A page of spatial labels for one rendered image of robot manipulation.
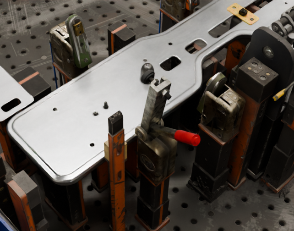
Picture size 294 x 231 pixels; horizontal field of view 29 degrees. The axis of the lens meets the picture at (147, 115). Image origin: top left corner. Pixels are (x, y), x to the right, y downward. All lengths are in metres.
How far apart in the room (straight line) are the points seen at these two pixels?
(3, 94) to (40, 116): 0.11
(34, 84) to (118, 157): 0.35
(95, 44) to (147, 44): 0.45
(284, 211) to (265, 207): 0.05
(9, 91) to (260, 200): 0.69
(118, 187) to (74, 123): 0.18
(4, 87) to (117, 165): 0.36
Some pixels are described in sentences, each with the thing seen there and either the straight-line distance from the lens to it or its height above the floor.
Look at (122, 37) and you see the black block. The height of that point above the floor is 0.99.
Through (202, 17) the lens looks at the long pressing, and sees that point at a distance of 1.48.
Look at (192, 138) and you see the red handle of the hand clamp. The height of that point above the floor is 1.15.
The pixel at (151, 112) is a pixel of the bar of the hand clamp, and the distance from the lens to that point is 1.07.
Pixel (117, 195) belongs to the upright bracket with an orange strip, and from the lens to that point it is 1.20.
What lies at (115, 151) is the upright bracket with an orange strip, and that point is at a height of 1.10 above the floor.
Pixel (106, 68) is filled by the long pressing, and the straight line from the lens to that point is 1.34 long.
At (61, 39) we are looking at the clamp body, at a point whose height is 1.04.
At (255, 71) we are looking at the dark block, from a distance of 1.20.
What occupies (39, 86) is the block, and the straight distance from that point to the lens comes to 1.34.
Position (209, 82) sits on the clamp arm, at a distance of 1.20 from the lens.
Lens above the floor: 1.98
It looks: 52 degrees down
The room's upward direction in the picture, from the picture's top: 2 degrees clockwise
